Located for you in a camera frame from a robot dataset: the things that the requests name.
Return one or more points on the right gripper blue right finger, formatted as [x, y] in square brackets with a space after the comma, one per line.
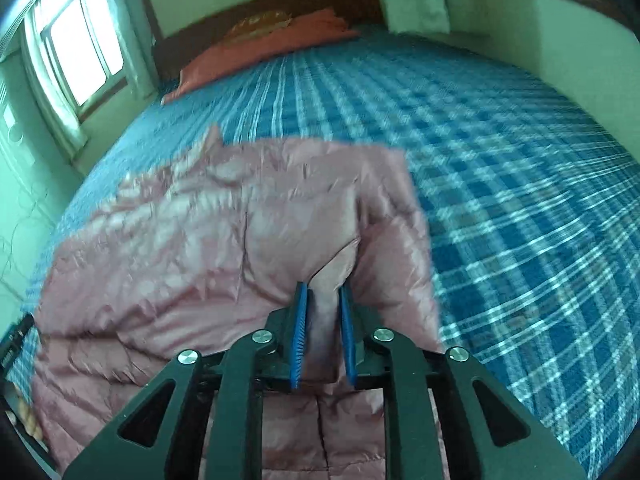
[358, 323]

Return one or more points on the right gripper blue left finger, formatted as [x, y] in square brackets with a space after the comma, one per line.
[289, 327]

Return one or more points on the pink quilted down jacket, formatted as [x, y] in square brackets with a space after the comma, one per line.
[196, 254]

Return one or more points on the left bedroom window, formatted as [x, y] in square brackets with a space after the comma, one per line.
[80, 51]

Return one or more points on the operator hand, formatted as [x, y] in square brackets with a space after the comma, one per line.
[22, 412]

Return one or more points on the blue plaid bed sheet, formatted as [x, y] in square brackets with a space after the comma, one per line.
[533, 208]

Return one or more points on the red pillow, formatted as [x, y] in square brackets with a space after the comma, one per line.
[230, 56]

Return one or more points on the white curtain left window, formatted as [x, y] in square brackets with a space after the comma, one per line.
[136, 71]

